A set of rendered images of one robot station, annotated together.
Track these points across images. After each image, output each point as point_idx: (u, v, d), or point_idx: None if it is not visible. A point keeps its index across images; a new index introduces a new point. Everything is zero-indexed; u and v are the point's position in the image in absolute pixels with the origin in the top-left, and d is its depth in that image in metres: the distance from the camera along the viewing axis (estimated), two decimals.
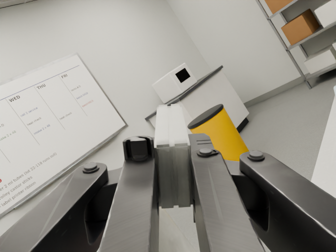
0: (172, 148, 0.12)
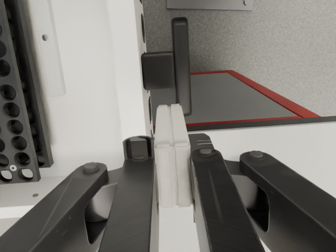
0: (172, 148, 0.12)
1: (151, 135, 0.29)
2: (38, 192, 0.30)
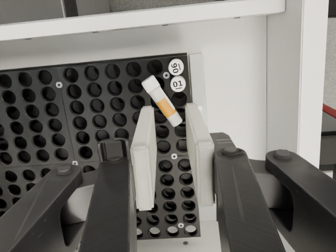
0: (195, 147, 0.12)
1: None
2: (185, 240, 0.34)
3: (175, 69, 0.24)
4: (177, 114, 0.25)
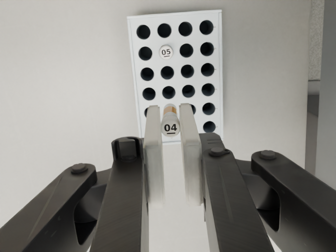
0: (183, 147, 0.12)
1: None
2: None
3: None
4: None
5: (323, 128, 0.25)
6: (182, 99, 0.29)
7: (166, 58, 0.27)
